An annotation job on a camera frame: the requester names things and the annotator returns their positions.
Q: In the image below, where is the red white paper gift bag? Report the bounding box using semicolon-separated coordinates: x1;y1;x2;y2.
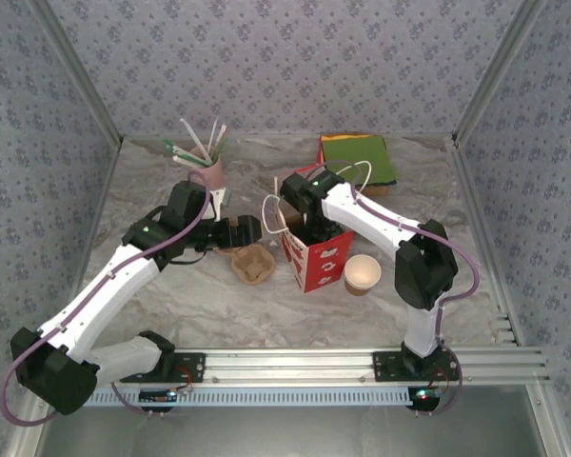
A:
261;160;375;295

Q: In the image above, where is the brown paper coffee cup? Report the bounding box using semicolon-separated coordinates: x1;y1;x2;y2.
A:
344;253;382;297

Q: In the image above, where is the pink straw holder cup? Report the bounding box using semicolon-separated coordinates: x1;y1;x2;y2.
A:
189;146;227;188

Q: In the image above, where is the yellow paper napkin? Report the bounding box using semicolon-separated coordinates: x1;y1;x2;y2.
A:
318;133;373;143

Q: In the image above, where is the small circuit board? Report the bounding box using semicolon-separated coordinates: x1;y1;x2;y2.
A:
407;387;443;411
138;388;179;407

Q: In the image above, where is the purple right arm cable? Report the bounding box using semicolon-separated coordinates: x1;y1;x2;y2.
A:
308;159;482;416

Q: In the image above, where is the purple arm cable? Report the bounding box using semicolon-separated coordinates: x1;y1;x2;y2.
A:
0;170;211;427
308;159;482;416

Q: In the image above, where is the aluminium mounting rail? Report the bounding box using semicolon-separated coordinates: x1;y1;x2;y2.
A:
173;346;552;386

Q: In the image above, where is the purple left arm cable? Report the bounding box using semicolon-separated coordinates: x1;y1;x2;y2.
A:
0;170;211;427

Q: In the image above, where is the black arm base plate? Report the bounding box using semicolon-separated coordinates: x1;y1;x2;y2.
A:
371;350;462;383
118;349;207;385

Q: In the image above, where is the white slotted cable duct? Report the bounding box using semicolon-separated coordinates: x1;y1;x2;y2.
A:
78;383;413;408

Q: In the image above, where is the aluminium frame post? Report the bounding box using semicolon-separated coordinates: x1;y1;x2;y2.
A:
450;0;549;149
28;0;126;147

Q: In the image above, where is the aluminium frame bar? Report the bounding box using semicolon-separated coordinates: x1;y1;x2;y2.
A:
450;135;571;457

